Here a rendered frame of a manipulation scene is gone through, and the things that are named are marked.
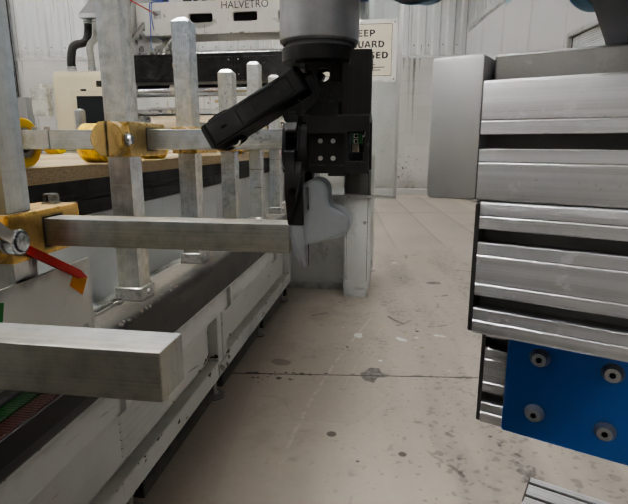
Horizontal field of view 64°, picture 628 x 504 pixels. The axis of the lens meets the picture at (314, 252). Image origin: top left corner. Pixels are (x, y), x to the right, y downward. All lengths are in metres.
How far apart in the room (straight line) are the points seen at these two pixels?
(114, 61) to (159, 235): 0.33
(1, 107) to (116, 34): 0.26
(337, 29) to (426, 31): 9.26
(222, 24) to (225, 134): 3.04
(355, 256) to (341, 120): 2.64
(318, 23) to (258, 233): 0.20
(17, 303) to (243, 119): 0.30
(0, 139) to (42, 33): 10.36
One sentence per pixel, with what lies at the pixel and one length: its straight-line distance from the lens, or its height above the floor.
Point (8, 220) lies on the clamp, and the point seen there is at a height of 0.87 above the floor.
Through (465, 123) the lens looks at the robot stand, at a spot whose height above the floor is 0.95.
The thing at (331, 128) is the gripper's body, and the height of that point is 0.95.
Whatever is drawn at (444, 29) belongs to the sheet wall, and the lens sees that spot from 9.80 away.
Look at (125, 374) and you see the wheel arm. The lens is 0.30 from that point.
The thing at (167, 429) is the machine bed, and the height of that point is 0.16.
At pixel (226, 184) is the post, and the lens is 1.26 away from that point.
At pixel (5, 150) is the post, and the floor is 0.93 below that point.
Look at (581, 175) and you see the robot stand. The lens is 0.33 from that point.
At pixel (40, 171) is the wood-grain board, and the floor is 0.89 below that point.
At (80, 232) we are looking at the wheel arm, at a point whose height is 0.85.
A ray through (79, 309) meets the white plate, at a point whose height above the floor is 0.74.
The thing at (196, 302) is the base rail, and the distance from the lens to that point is 0.98.
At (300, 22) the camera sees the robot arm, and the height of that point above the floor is 1.04.
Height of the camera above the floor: 0.94
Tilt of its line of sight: 12 degrees down
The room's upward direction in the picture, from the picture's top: straight up
